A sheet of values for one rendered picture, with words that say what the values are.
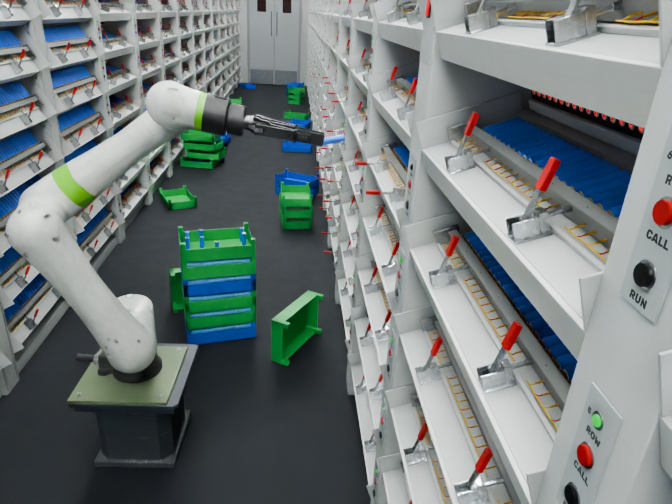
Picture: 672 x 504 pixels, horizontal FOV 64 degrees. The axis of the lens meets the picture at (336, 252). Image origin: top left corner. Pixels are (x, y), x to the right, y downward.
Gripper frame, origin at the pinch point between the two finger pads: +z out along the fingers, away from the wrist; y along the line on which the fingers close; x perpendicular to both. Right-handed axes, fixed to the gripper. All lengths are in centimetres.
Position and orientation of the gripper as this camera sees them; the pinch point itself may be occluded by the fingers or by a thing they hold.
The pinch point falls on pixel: (309, 136)
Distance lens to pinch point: 137.5
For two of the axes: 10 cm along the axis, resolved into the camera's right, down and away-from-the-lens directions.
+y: -0.6, -4.1, 9.1
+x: -2.4, 8.9, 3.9
